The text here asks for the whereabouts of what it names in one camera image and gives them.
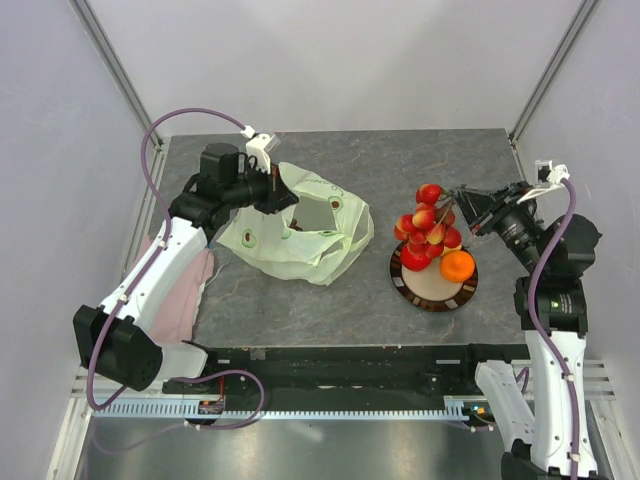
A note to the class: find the light blue cable duct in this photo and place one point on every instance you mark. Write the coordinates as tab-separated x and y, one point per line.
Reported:
200	409

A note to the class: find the yellow lemon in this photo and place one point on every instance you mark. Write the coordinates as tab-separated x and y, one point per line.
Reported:
450	247

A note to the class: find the small red yellow fruits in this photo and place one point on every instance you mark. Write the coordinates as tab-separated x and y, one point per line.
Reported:
431	223

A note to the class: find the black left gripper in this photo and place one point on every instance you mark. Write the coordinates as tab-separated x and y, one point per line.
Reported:
278	195

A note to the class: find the green avocado print plastic bag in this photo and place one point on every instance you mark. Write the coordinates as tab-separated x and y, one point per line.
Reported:
337	228

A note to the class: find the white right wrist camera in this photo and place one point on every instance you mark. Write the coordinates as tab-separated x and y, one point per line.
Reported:
549	178

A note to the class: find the aluminium frame post left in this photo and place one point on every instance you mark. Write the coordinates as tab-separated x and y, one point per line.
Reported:
111	60

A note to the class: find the pink folded cloth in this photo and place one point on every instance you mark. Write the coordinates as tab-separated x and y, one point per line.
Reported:
175	319

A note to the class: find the orange fruit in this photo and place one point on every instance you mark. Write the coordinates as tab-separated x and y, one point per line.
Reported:
457	266

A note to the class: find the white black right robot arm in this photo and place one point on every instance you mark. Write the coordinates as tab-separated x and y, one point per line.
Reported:
549	438

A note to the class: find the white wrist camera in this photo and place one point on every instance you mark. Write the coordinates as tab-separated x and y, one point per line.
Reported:
259	145
549	178

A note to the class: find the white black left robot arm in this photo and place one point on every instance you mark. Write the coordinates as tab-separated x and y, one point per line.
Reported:
114	338

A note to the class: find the purple grape bunch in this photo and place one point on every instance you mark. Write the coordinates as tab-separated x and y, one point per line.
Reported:
294	225

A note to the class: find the aluminium frame post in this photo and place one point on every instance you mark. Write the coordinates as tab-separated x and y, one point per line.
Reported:
111	60
578	23

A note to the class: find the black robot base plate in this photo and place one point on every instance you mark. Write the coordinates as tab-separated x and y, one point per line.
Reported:
382	376

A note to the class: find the dark round fruit plate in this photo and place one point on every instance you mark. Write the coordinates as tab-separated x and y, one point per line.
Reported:
427	289

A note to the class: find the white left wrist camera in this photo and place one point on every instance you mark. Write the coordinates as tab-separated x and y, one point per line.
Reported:
259	145

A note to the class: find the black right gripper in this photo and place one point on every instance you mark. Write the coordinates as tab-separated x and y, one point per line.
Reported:
484	208

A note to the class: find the red apple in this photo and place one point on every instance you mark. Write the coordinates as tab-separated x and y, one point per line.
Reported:
414	262

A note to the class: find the aluminium frame post right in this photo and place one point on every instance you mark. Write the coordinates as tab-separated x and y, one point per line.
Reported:
578	23

